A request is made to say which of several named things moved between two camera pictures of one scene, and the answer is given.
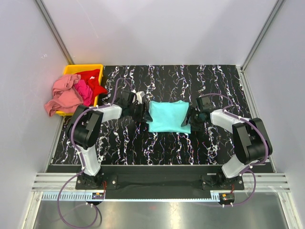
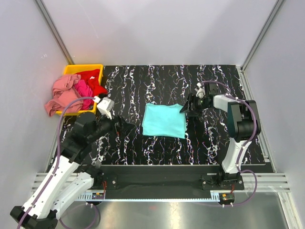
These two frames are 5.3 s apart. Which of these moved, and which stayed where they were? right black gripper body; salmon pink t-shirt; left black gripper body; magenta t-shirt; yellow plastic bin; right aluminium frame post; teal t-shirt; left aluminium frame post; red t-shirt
Moved: teal t-shirt; left black gripper body; right black gripper body
Stayed: salmon pink t-shirt; right aluminium frame post; yellow plastic bin; left aluminium frame post; magenta t-shirt; red t-shirt
